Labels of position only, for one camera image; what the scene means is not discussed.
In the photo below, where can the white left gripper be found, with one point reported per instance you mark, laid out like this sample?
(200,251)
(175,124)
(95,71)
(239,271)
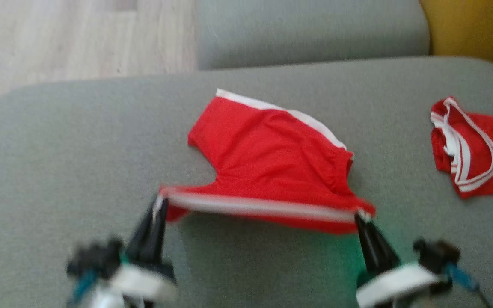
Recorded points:
(144,280)

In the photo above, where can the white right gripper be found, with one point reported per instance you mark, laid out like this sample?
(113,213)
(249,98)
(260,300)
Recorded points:
(394,284)

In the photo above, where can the red shorts with white trim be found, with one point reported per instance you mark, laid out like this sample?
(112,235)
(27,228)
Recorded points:
(272,158)

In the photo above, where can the red white-sleeved jersey shirt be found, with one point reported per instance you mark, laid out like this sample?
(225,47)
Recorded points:
(482,154)

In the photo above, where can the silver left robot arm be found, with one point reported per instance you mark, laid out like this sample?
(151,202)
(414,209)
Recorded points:
(109,299)

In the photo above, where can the grey sofa seat cushion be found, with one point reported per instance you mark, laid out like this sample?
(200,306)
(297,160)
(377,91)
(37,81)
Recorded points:
(79,149)

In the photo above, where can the grey sofa back cushion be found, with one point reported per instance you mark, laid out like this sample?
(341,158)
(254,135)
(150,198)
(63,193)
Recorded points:
(306,30)

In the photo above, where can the large yellow cushion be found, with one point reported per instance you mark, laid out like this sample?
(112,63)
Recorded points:
(477,30)

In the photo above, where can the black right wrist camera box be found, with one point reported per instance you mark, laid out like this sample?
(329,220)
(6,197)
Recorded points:
(437,254)

